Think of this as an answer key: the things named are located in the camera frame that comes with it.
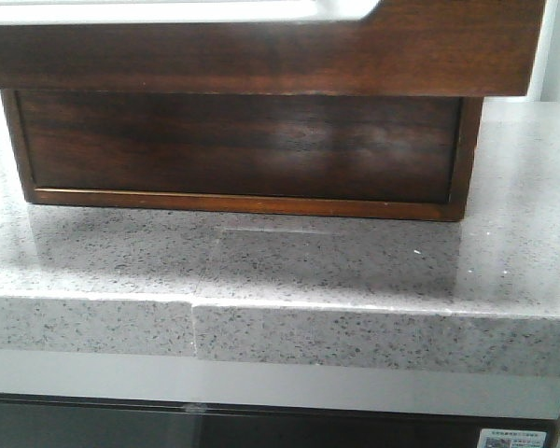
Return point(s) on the wooden drawer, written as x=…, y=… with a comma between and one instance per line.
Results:
x=329, y=147
x=403, y=48

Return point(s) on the dark wooden drawer cabinet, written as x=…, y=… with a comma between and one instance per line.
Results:
x=452, y=209

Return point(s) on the white tray in drawer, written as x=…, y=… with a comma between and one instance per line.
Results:
x=116, y=12

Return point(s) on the white label sticker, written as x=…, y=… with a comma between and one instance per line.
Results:
x=511, y=438

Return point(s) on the black appliance under counter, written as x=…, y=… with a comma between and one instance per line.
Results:
x=52, y=421

